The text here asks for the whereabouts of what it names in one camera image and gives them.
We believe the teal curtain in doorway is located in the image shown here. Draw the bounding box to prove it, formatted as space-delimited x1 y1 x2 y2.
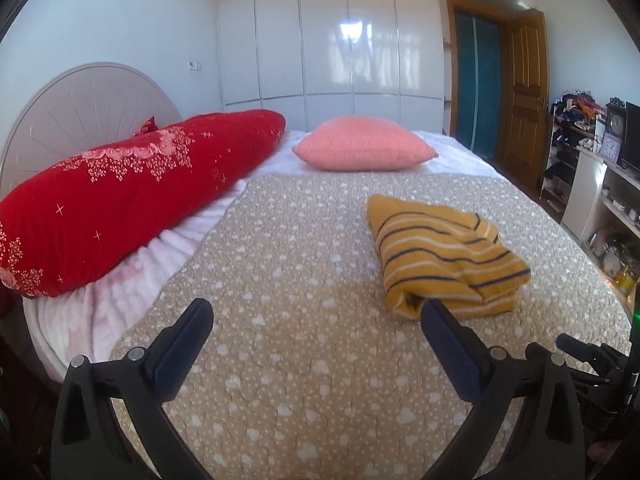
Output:
454 11 501 159

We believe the white fluffy bed sheet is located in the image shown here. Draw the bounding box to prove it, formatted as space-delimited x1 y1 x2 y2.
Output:
22 129 501 380

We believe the yellow striped knit sweater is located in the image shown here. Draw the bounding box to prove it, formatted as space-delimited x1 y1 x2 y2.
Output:
367 195 532 321

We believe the pink knit cushion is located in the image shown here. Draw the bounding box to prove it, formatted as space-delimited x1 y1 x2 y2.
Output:
292 116 438 172

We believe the black mantel clock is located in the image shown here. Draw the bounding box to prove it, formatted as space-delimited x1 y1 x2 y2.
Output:
605 98 626 141

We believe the round pale bed headboard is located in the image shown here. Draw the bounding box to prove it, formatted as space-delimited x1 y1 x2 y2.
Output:
1 63 182 196

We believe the beige heart pattern blanket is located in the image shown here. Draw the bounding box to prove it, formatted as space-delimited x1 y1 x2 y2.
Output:
112 174 630 479

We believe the white glossy wardrobe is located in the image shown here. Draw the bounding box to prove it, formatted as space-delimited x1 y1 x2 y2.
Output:
217 0 539 137

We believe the dark shoe rack shelf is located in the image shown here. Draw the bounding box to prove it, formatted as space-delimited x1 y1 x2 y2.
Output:
538 105 596 223

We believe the red floral bolster pillow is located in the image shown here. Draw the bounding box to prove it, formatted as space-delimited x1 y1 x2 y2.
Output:
1 110 286 297

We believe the small purple alarm clock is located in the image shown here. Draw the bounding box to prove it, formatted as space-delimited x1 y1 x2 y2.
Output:
599 132 622 164

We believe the pile of colourful clothes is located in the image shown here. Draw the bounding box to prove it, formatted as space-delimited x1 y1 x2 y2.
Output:
552 91 604 131

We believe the black monitor screen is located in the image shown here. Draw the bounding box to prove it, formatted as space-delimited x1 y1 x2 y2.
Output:
618 102 640 172

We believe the brown wooden door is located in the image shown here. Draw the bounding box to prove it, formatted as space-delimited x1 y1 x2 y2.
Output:
498 9 549 188

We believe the white shelf desk unit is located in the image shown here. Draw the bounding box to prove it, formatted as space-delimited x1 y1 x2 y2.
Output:
561 148 639 310

